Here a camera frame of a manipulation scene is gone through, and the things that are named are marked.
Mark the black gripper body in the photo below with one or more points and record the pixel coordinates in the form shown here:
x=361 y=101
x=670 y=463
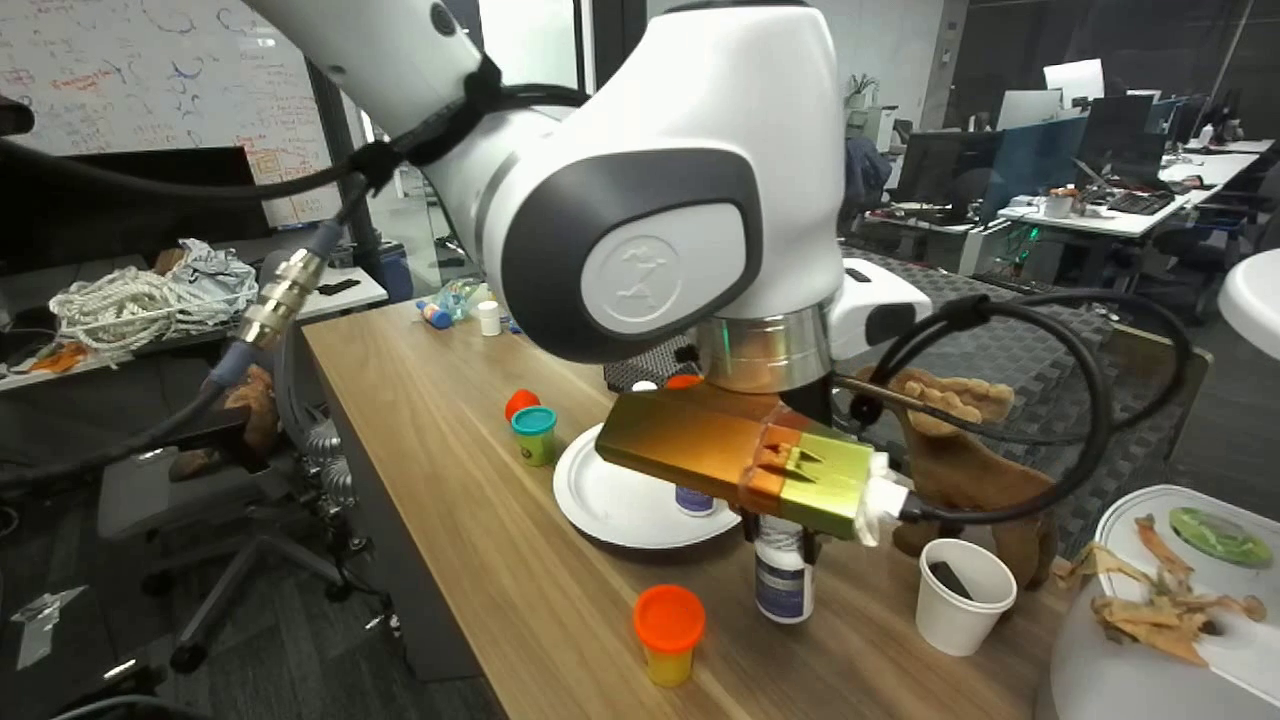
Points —
x=821 y=405

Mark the small red round object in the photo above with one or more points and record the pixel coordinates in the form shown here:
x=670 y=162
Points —
x=521 y=403

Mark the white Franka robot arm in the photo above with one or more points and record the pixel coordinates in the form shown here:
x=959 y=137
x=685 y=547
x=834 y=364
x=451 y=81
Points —
x=642 y=162

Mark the white paper plate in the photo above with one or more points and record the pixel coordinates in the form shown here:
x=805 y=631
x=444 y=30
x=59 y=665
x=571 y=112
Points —
x=601 y=502

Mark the tan wrist-mounted block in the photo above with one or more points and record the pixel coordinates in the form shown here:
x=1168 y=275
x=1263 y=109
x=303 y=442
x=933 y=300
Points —
x=723 y=453

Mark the small black object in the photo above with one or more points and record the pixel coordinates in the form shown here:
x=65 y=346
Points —
x=953 y=581

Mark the white paper cup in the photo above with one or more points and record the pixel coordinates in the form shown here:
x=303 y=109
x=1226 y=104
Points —
x=962 y=623

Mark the brown moose plush toy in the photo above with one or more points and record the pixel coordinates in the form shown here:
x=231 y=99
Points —
x=994 y=486

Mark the dark foam floor mat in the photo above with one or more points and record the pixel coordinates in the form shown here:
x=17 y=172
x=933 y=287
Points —
x=1014 y=349

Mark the black computer monitor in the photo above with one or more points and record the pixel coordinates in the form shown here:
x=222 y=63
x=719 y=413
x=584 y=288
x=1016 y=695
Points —
x=946 y=170

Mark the small white lidded container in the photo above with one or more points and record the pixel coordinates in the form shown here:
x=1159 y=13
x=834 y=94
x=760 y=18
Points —
x=491 y=323

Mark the white office desk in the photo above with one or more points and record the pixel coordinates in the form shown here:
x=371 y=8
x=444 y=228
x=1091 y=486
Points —
x=1105 y=214

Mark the tan wood scraps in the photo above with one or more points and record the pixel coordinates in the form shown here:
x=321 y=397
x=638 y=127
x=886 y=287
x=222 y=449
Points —
x=1161 y=623

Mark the white plastic bin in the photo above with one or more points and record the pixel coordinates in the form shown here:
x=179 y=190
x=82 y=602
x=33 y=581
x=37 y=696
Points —
x=1144 y=681

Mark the lit computer monitor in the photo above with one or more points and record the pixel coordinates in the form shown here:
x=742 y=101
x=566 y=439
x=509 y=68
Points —
x=1074 y=81

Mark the green flat round object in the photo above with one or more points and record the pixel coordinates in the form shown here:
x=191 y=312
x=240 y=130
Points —
x=1226 y=541

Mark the white round table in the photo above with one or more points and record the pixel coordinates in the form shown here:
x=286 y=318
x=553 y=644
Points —
x=1259 y=304

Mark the white side tabletop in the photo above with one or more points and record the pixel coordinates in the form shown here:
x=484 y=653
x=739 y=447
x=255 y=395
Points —
x=366 y=304

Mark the black vertical pole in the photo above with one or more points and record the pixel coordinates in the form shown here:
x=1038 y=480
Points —
x=361 y=224

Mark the small black remote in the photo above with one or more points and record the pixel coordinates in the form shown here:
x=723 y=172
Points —
x=341 y=287

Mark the grey office chair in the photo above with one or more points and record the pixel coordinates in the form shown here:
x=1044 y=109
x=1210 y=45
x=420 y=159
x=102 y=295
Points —
x=185 y=492

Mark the grey crumpled cloth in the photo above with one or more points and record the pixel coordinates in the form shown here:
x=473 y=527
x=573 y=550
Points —
x=212 y=283

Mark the white paper scrap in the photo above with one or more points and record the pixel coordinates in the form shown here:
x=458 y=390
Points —
x=45 y=627

